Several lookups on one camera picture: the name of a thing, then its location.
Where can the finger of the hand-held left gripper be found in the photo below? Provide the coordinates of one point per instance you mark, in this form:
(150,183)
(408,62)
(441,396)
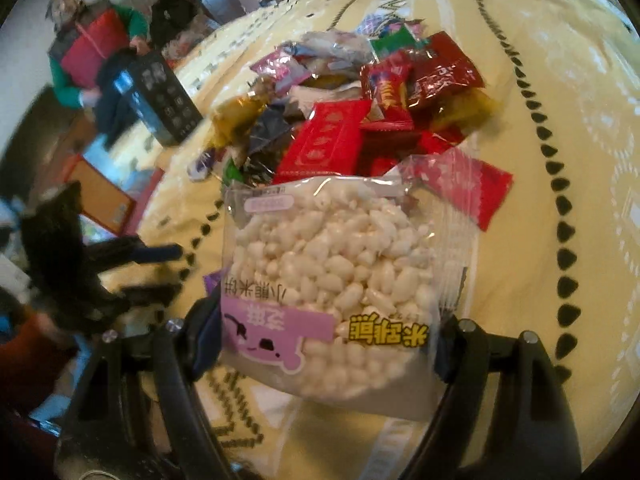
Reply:
(150,255)
(150,294)

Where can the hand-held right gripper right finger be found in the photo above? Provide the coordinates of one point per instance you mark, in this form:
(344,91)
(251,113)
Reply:
(445,355)

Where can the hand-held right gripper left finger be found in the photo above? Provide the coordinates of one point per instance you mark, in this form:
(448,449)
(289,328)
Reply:
(205,340)

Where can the puffed rice cracker packet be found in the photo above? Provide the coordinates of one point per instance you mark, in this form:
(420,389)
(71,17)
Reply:
(325,260)

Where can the pile of mixed snack packets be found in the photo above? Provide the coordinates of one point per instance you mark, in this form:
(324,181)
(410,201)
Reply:
(330,140)

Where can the person's left forearm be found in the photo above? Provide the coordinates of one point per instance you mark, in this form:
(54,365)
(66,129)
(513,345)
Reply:
(30,360)

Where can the orange cardboard box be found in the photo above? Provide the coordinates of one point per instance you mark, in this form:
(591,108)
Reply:
(100,195)

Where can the black printed box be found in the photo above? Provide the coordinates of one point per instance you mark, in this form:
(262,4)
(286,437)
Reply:
(160,105)

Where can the red box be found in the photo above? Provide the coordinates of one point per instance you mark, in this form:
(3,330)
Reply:
(95,45)

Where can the black bag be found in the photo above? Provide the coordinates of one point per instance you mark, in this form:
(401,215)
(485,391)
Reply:
(172,17)

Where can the yellow patterned blanket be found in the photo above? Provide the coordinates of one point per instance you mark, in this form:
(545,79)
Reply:
(550,60)

